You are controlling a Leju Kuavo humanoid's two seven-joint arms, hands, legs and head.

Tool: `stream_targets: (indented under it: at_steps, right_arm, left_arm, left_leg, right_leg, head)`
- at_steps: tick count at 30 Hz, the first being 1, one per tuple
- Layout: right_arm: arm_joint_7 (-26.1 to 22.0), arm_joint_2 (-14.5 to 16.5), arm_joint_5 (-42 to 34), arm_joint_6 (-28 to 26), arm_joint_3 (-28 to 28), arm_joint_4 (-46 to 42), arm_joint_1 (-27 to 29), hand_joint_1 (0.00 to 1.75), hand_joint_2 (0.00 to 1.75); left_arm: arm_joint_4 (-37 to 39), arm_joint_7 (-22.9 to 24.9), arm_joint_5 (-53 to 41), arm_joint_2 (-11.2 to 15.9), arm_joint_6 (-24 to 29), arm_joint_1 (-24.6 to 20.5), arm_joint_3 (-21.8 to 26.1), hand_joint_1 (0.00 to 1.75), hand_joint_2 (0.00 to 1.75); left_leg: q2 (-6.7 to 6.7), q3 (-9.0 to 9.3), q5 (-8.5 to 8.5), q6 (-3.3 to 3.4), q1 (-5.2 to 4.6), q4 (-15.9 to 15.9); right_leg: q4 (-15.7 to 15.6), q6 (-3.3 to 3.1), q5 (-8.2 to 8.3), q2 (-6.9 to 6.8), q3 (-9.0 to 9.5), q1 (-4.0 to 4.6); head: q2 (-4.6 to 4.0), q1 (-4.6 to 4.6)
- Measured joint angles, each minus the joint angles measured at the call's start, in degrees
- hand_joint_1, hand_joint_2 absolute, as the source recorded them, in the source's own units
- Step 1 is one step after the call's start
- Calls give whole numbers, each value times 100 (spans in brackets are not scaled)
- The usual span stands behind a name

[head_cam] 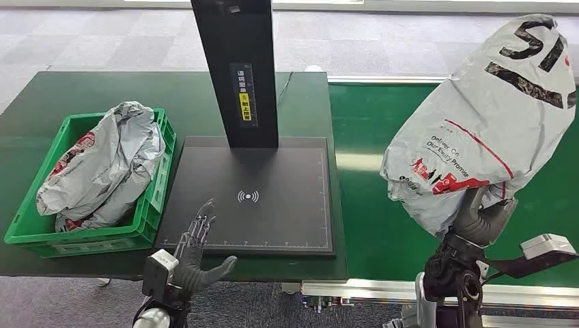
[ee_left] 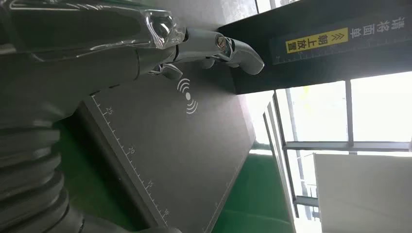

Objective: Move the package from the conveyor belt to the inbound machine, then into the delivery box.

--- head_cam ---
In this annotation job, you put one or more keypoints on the aluminium conveyor frame with motor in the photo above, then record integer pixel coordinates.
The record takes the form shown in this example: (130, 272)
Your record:
(362, 289)

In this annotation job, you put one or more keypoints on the aluminium conveyor side rail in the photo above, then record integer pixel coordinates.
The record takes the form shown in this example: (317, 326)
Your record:
(384, 80)

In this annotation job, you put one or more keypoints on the black scanner base plate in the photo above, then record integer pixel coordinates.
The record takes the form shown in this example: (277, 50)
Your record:
(271, 217)

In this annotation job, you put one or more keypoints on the black scanner column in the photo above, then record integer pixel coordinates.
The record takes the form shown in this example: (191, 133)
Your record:
(239, 45)

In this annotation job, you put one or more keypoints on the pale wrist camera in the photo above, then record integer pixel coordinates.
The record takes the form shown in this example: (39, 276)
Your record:
(545, 246)
(156, 271)

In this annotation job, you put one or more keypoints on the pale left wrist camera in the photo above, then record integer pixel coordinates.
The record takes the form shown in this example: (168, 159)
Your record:
(156, 271)

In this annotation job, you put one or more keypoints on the green conveyor belt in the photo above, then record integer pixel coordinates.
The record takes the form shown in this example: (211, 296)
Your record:
(362, 217)

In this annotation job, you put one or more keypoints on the large crumpled grey courier bag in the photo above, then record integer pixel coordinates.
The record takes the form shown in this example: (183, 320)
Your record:
(108, 154)

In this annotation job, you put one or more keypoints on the grey courier bag black letters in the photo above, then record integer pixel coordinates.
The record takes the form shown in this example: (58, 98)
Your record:
(488, 117)

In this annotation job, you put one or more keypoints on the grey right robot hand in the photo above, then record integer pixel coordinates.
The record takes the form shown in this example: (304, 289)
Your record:
(479, 224)

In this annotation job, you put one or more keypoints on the yellow warning label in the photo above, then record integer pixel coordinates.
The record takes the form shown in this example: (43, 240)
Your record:
(244, 107)

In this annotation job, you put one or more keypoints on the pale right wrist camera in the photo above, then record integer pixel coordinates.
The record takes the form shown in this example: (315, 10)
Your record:
(545, 246)

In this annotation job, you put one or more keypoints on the small crumpled grey courier bag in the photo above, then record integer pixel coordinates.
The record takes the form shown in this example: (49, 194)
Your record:
(113, 206)

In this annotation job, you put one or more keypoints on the green plastic crate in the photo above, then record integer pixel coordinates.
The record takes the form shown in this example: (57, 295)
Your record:
(149, 212)

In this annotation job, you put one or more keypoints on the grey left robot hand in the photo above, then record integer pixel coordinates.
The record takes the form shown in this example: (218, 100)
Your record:
(190, 271)

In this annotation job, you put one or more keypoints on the small white round object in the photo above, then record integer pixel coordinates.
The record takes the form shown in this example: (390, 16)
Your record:
(313, 68)

